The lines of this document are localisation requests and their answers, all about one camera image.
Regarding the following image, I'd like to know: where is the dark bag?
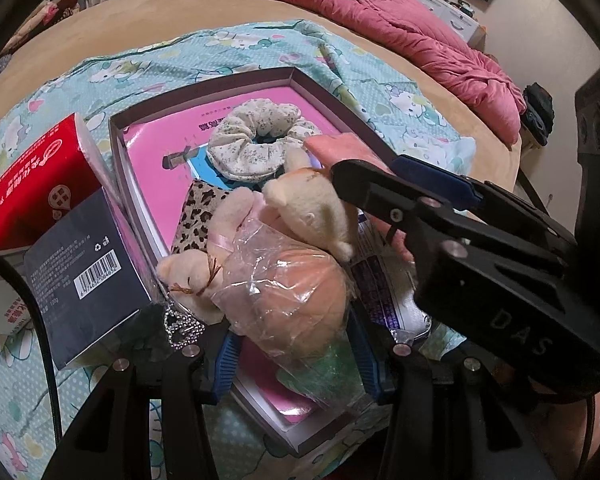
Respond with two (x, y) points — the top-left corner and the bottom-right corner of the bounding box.
(520, 82), (556, 148)

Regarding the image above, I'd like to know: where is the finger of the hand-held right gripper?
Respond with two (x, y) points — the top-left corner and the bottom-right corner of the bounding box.
(330, 159), (486, 271)
(392, 154), (576, 258)

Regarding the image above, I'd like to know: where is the shallow dark cardboard box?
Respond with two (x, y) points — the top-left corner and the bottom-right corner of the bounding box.
(109, 66), (396, 458)

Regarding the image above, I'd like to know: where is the pink quilt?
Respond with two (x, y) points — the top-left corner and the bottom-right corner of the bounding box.
(197, 0), (528, 146)

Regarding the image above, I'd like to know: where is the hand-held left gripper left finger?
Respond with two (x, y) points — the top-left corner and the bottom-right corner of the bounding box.
(40, 330), (246, 480)

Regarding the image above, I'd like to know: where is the light blue cartoon printed blanket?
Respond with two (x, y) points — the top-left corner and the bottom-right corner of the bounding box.
(0, 20), (476, 480)

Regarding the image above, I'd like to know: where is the white and blue foil packet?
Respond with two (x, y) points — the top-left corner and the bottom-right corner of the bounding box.
(352, 210), (433, 346)

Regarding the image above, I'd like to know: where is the beige bed sheet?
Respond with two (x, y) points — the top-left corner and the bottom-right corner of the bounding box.
(0, 0), (551, 201)

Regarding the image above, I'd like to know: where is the red and white carton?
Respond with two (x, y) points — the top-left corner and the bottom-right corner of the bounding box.
(0, 112), (106, 336)

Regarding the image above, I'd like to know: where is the dark navy box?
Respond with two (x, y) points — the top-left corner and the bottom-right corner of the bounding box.
(24, 187), (156, 371)

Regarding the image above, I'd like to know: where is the leopard print scrunchie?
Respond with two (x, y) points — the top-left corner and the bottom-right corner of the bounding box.
(171, 180), (231, 256)

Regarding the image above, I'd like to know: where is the peach plush ball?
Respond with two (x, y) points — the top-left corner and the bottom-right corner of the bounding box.
(212, 222), (361, 406)

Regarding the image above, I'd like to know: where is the black cable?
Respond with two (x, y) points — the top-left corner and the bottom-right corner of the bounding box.
(0, 242), (66, 480)

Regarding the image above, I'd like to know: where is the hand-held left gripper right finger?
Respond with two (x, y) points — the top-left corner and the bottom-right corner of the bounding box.
(347, 310), (531, 480)

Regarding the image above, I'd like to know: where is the silver bead chain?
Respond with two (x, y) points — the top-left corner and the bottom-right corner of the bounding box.
(162, 292), (203, 348)

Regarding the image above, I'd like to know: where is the stack of folded clothes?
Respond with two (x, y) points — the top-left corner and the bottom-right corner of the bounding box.
(10, 0), (88, 51)

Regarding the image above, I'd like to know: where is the beige plush bear pink bow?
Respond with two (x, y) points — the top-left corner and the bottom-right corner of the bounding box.
(156, 190), (281, 323)

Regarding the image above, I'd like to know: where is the cream floral scrunchie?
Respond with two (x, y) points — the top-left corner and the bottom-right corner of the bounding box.
(206, 100), (323, 182)

